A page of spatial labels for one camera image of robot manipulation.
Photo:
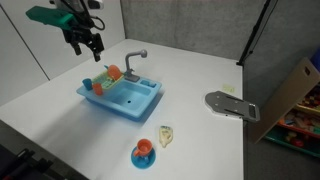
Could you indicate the black equipment stand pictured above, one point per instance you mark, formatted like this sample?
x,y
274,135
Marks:
x,y
23,165

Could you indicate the blue saucer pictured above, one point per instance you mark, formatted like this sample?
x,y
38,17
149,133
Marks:
x,y
143,162

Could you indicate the orange toy plate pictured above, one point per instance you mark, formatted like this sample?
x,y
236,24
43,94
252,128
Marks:
x,y
114,72

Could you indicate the blue toy utensil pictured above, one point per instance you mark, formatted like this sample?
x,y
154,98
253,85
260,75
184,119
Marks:
x,y
106,67

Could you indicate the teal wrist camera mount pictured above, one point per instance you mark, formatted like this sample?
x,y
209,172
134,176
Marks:
x,y
50,15

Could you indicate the toy storage shelf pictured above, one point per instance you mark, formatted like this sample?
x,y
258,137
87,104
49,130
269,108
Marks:
x,y
286,100

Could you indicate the pale yellow food piece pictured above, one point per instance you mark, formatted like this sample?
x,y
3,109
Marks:
x,y
165,136

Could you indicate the light blue toy sink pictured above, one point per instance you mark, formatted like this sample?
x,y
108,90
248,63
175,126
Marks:
x,y
133,108

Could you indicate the grey metal mounting plate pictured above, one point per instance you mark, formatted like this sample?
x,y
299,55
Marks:
x,y
230,105

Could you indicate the yellow green dish rack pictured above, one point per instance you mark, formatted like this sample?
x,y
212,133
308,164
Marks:
x,y
105,81

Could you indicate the black tripod pole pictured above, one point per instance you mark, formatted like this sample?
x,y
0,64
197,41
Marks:
x,y
253,31

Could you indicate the blue plastic cup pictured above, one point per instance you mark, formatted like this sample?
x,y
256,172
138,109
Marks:
x,y
87,84

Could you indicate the pale yellow sticky note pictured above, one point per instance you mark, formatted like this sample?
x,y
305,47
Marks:
x,y
228,88

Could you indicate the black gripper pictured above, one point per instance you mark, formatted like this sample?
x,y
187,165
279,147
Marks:
x,y
76,35

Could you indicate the grey toy faucet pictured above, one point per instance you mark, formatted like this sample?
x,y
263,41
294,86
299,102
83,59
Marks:
x,y
128,61

